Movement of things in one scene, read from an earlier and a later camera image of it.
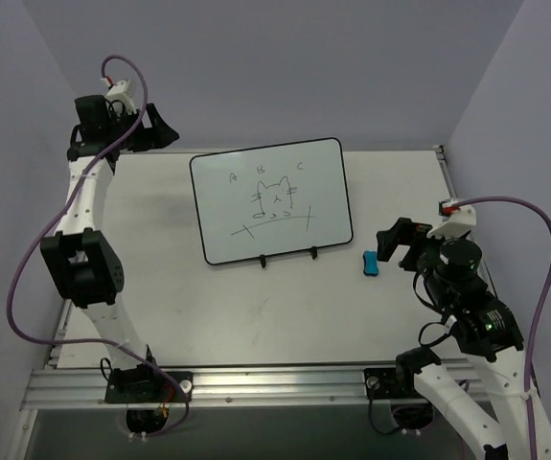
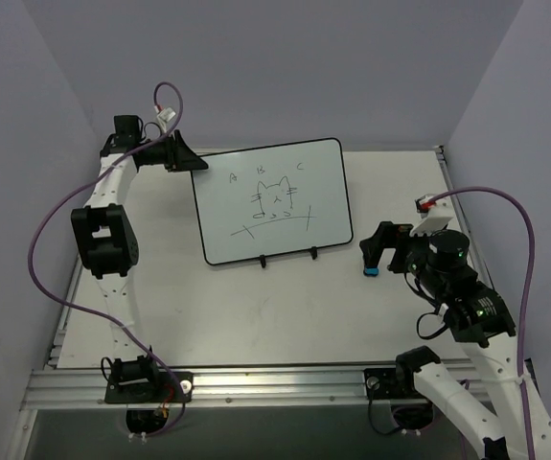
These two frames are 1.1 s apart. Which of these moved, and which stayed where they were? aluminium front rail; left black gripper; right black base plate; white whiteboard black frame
Moved: left black gripper
Stayed: right black base plate; white whiteboard black frame; aluminium front rail
